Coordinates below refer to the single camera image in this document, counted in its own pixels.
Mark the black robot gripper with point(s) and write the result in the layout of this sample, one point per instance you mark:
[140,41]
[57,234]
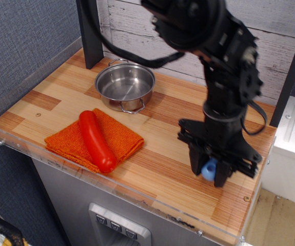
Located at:
[220,139]

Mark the blue grey toy scoop spoon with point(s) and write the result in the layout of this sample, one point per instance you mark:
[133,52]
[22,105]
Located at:
[209,169]

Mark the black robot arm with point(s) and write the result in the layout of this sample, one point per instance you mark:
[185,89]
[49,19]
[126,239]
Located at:
[228,52]

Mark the orange knitted towel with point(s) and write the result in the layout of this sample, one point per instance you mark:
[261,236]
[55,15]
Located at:
[69,143]

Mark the white side cabinet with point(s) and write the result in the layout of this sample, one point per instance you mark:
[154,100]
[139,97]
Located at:
[278,176]

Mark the red toy sausage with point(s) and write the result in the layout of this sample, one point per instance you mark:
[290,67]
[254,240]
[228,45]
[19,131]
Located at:
[95,143]

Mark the stainless steel pot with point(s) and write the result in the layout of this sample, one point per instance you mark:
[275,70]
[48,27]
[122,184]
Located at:
[125,86]

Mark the silver dispenser button panel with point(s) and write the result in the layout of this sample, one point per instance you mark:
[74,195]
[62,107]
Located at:
[111,228]

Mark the clear acrylic table guard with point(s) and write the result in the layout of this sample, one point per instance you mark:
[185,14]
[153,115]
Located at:
[158,173]

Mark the grey toy fridge cabinet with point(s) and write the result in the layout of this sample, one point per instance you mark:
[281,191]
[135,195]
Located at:
[71,197]

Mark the yellow black object bottom left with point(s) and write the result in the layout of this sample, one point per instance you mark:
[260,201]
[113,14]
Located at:
[10,235]

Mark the dark grey left post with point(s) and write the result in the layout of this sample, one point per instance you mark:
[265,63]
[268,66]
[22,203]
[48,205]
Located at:
[92,46]

